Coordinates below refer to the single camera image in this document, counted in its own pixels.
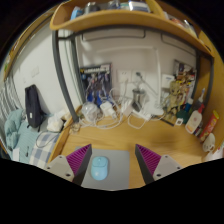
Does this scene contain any black flat strip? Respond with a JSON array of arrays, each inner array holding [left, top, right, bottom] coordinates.
[[163, 117, 176, 127]]

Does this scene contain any white crumpled cloth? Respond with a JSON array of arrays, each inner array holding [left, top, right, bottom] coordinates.
[[46, 114, 65, 133]]

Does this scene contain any light blue computer mouse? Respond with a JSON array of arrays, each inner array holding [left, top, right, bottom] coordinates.
[[90, 155, 110, 182]]

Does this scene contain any grey mouse pad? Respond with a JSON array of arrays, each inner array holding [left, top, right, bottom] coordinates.
[[75, 145, 131, 192]]

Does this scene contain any teal cloth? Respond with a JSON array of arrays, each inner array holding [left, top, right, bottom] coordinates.
[[3, 109, 39, 161]]

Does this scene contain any blue spray bottle white nozzle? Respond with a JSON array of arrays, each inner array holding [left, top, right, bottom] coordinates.
[[193, 88, 207, 113]]

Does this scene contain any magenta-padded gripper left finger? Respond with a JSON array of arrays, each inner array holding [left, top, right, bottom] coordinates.
[[43, 143, 94, 187]]

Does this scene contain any brown tree figure toy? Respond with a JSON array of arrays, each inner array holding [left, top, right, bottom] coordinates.
[[165, 79, 184, 116]]

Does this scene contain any red yellow chips canister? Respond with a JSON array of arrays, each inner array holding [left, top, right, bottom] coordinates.
[[199, 109, 220, 143]]

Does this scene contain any white charger block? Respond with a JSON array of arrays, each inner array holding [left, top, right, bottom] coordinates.
[[121, 102, 134, 116], [99, 101, 116, 118]]

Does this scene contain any black bag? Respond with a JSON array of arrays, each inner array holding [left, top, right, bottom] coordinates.
[[24, 84, 46, 129]]

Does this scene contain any white lotion bottle red pump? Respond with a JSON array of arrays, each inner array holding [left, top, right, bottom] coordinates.
[[184, 103, 205, 135]]

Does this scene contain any dark green round container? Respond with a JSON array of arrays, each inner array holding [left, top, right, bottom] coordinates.
[[176, 111, 191, 125]]

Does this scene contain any colourful printed poster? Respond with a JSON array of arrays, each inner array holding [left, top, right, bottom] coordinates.
[[173, 59, 198, 91]]

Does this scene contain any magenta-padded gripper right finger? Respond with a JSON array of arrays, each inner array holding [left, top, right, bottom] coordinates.
[[134, 143, 183, 185]]

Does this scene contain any robot model kit box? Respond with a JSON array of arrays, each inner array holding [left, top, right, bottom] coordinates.
[[79, 62, 113, 108]]

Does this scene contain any metal cup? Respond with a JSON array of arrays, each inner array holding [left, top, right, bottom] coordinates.
[[132, 88, 147, 113]]

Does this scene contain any wooden shelf unit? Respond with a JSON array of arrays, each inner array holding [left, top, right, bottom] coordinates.
[[49, 0, 216, 58]]

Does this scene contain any white mug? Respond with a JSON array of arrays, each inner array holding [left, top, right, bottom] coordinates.
[[202, 132, 217, 154]]

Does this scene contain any white desk lamp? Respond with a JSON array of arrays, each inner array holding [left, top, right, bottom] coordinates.
[[99, 45, 167, 118]]

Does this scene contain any clear plastic bag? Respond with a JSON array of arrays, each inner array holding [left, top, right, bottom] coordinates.
[[81, 101, 100, 123]]

